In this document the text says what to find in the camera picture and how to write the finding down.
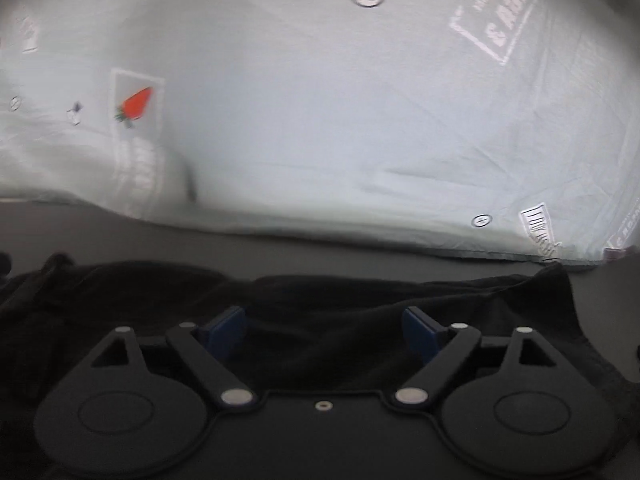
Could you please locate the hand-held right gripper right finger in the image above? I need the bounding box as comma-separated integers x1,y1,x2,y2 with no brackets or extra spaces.
394,306,556,407

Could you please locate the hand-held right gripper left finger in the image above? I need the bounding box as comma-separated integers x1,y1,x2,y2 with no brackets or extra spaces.
89,306,257,407

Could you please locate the black garment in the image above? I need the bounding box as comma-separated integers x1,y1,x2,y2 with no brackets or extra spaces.
0,252,640,480

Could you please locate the white printed backdrop sheet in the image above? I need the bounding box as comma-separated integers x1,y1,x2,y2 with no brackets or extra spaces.
0,0,640,267

